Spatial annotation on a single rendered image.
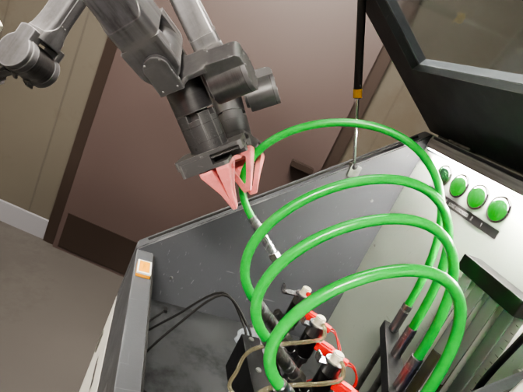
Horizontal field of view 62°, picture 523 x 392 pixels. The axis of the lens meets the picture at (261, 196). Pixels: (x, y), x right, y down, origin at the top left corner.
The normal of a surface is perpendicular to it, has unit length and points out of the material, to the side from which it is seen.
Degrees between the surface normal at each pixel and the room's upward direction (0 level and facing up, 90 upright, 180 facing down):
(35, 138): 90
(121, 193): 90
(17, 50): 68
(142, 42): 114
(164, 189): 90
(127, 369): 0
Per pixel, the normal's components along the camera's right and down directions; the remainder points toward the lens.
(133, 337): 0.40, -0.87
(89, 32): -0.07, 0.27
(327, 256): 0.18, 0.37
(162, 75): 0.07, 0.75
